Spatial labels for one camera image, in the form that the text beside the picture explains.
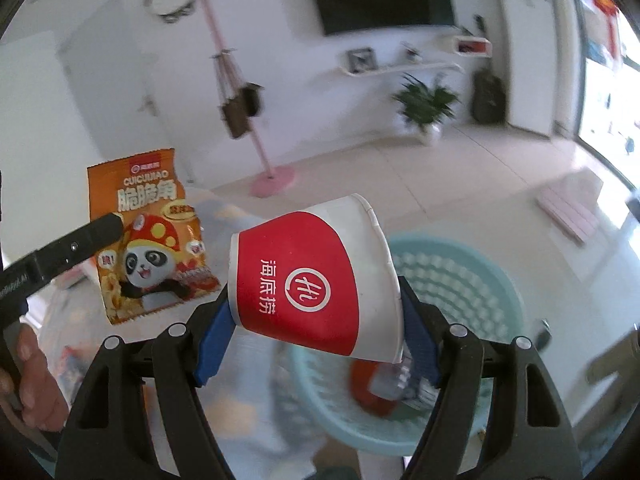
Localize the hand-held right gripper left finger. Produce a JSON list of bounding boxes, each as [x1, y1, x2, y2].
[[55, 287, 237, 480]]

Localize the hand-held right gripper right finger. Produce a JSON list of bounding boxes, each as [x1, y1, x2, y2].
[[397, 276, 584, 480]]

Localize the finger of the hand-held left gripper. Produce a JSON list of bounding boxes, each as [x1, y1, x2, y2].
[[0, 212, 125, 317]]

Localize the large blue white milk carton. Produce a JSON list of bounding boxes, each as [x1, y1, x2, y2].
[[370, 357, 438, 411]]

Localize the orange and white paper cup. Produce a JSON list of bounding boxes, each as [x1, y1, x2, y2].
[[350, 360, 401, 417]]

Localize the light blue plastic basket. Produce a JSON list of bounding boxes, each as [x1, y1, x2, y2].
[[272, 234, 526, 456]]

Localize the orange panda snack packet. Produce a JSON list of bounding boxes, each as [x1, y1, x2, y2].
[[86, 148, 222, 326]]

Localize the red and white paper cup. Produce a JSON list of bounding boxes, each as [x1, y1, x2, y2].
[[227, 193, 405, 364]]

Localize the person's left hand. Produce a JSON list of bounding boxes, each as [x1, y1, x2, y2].
[[0, 330, 69, 431]]

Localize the white door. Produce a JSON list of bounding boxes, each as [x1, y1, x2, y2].
[[60, 0, 196, 191]]

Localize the brown hanging bag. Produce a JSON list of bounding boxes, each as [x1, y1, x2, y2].
[[220, 55, 253, 138]]

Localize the pink coat rack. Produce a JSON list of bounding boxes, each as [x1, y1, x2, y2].
[[185, 0, 297, 198]]

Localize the black hanging bag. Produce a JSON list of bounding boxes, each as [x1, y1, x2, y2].
[[242, 82, 265, 116]]

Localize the potted green plant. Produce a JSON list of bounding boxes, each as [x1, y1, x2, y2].
[[392, 74, 461, 146]]

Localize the black guitar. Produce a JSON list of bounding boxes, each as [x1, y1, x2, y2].
[[472, 14, 507, 125]]

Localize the framed butterfly picture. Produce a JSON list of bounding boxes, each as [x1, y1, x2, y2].
[[348, 47, 376, 72]]

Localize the white box shelf red inside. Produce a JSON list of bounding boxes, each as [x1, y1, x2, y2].
[[454, 37, 493, 56]]

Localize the black framed glass door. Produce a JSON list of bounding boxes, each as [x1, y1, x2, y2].
[[567, 0, 640, 196]]

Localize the tall white cabinet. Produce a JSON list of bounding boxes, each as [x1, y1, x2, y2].
[[492, 0, 576, 138]]

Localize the red knot hanging ornament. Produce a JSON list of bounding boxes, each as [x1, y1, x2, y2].
[[592, 0, 623, 56]]

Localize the low curved white wall shelf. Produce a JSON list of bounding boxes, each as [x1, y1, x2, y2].
[[340, 60, 463, 77]]

